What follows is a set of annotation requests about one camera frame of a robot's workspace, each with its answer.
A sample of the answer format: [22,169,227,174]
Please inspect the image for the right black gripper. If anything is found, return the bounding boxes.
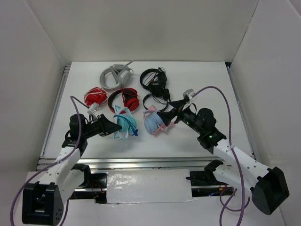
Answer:
[157,98,204,135]

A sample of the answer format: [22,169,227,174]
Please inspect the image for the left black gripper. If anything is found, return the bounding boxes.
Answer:
[82,113,122,138]

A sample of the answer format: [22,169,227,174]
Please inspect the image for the teal cat ear headphones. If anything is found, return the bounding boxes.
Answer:
[113,105,138,140]

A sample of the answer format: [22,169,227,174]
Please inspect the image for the blue headphone cable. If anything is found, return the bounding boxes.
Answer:
[113,113,139,137]

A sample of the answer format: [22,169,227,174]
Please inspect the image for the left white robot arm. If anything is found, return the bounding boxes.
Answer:
[22,114,122,226]

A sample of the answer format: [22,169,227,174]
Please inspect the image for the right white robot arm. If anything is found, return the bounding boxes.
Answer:
[158,108,290,215]

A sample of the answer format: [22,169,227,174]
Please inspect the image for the blue pink cat headphones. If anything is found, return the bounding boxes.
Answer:
[143,105,175,137]

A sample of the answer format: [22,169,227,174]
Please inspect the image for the black headphones lower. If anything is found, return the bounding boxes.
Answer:
[143,89,171,112]

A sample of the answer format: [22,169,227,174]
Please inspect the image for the folded red headphones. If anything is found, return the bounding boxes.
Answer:
[84,87,108,109]

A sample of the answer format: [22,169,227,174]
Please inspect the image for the black headphones upper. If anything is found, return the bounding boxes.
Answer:
[140,67,167,92]

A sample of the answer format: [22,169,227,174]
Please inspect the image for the red black headphones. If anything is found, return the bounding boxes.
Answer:
[107,88,139,113]

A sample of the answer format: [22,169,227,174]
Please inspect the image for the white grey headphones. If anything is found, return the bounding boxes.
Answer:
[99,60,134,93]

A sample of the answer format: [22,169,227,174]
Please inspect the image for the white foil covered plate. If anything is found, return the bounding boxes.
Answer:
[106,169,192,204]

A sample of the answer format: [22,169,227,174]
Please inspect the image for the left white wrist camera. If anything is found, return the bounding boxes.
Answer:
[87,102,99,117]

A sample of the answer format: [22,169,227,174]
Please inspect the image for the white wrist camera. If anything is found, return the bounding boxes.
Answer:
[183,89,197,110]
[87,102,99,117]

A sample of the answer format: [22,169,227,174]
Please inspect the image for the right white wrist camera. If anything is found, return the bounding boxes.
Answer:
[183,89,197,110]

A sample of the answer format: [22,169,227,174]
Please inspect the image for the aluminium rail frame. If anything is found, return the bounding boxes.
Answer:
[35,157,236,189]

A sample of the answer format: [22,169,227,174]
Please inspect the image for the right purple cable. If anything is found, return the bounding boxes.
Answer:
[192,86,250,226]

